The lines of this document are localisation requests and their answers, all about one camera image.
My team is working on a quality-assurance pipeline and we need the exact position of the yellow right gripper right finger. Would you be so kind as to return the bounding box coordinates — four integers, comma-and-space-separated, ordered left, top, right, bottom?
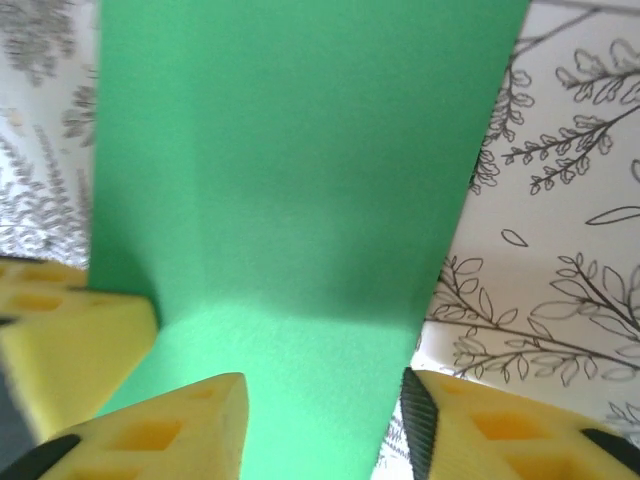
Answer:
399, 367, 640, 480

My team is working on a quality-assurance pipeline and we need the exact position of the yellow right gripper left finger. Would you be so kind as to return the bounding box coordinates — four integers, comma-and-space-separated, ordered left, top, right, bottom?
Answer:
19, 371, 250, 480

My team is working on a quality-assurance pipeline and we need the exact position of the green paper sheet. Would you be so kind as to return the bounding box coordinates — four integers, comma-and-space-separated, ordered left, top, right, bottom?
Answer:
87, 0, 531, 480

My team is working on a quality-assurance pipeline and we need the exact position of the floral patterned table cover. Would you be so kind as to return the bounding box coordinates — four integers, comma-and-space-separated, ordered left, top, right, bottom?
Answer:
0, 0, 640, 480

